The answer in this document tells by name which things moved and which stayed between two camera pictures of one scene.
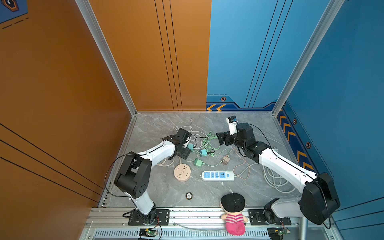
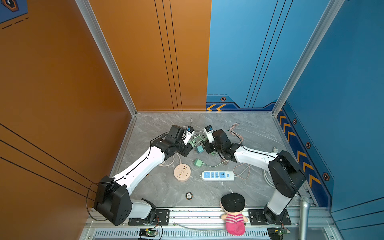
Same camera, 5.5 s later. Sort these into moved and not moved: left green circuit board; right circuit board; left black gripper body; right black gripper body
Moved: right black gripper body
Not moved: right circuit board; left black gripper body; left green circuit board
